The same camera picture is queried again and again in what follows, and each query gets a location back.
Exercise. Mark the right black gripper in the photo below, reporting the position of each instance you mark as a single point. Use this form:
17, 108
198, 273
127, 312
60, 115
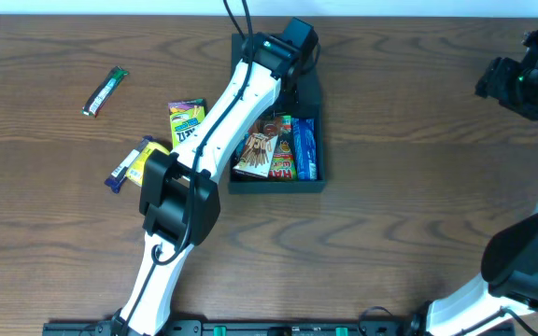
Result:
491, 77

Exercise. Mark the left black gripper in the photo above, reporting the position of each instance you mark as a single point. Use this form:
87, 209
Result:
294, 81

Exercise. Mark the blue cookie wrapper pack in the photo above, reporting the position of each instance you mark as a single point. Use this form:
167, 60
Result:
305, 148

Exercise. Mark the Haribo sour worms bag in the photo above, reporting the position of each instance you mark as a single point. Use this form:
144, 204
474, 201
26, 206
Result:
283, 167

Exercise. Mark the brown Pocky box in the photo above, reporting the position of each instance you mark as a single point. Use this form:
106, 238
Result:
259, 148

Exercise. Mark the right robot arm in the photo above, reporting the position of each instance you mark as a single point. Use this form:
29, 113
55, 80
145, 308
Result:
507, 285

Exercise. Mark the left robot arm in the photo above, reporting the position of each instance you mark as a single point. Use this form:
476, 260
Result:
180, 192

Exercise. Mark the green Pretz snack box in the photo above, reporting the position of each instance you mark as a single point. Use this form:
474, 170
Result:
185, 117

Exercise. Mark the yellow Mentos candy bottle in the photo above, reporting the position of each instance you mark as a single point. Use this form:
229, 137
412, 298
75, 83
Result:
136, 170

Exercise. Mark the purple white candy bar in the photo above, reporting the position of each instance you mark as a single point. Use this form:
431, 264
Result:
118, 176

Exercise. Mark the green black candy bar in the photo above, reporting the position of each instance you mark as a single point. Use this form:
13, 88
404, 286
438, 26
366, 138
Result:
98, 98

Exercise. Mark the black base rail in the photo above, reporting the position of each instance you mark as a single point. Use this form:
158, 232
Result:
381, 327

